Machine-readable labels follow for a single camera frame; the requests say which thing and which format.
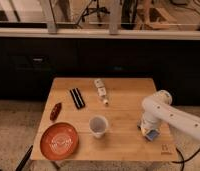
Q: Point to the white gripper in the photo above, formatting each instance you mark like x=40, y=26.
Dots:
x=147, y=126

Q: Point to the office chair base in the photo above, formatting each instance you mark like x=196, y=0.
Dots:
x=92, y=7

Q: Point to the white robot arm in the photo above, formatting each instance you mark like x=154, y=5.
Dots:
x=157, y=108

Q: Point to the orange patterned bowl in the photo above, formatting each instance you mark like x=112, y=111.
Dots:
x=59, y=141

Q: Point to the translucent plastic cup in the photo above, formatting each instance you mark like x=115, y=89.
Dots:
x=98, y=126

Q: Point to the dark red sausage toy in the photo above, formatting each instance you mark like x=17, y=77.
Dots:
x=55, y=111

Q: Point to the black table leg bar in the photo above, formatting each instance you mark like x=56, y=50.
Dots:
x=24, y=159

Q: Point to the black rectangular bar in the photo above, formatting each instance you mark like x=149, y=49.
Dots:
x=77, y=98

